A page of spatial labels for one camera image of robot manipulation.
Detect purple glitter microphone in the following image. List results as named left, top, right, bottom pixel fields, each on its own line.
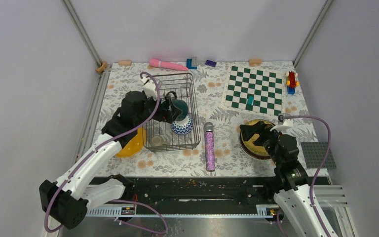
left=203, top=122, right=215, bottom=172

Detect grey wire dish rack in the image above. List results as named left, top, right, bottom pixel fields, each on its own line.
left=143, top=72, right=201, bottom=153

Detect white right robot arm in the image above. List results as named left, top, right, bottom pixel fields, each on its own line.
left=240, top=114, right=337, bottom=237

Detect blue white patterned bowl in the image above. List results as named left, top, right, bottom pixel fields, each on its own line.
left=171, top=115, right=193, bottom=135

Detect green woven bamboo plate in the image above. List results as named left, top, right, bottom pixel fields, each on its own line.
left=240, top=120, right=277, bottom=158

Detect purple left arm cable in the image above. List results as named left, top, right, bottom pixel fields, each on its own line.
left=43, top=72, right=162, bottom=234

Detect teal block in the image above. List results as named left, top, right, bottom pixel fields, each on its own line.
left=246, top=96, right=254, bottom=111

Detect left wooden block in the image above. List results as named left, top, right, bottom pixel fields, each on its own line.
left=118, top=60, right=132, bottom=66

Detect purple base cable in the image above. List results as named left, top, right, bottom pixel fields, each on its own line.
left=111, top=199, right=169, bottom=235

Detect blue grey toy bricks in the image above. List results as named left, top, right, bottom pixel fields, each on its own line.
left=186, top=57, right=197, bottom=70

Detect green white chessboard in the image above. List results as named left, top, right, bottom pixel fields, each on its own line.
left=221, top=65, right=287, bottom=119

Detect small beige cup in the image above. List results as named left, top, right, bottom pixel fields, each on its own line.
left=150, top=135, right=169, bottom=147

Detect floral table mat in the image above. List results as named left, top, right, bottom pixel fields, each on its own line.
left=94, top=61, right=317, bottom=177

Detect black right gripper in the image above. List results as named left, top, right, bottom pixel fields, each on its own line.
left=239, top=120, right=284, bottom=166

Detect right wooden block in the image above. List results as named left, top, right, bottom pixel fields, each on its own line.
left=248, top=59, right=263, bottom=67

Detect grey lego baseplate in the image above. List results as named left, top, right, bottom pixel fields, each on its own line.
left=301, top=142, right=336, bottom=169

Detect black glossy plate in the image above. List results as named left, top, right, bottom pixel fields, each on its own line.
left=239, top=119, right=281, bottom=160

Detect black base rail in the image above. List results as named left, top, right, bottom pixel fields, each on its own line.
left=70, top=176, right=332, bottom=217

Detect pink toy microphone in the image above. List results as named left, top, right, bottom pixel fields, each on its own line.
left=149, top=59, right=189, bottom=71

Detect corner wooden block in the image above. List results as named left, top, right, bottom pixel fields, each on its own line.
left=95, top=61, right=108, bottom=74

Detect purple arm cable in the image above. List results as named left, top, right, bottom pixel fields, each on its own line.
left=279, top=114, right=332, bottom=237
left=43, top=72, right=162, bottom=234

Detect dark green mug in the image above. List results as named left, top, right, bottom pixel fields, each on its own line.
left=161, top=91, right=189, bottom=123

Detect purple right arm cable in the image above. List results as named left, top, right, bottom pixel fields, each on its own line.
left=279, top=114, right=332, bottom=237

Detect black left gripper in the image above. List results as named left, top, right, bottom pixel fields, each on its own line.
left=135, top=91, right=181, bottom=126

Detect yellow polka dot plate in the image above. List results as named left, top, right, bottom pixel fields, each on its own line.
left=115, top=127, right=147, bottom=158

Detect purple toy brick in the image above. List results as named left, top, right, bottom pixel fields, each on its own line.
left=205, top=60, right=217, bottom=68

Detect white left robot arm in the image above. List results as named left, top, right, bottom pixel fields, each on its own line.
left=39, top=72, right=172, bottom=233

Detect red yellow blue toy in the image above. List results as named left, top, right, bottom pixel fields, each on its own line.
left=286, top=71, right=300, bottom=95

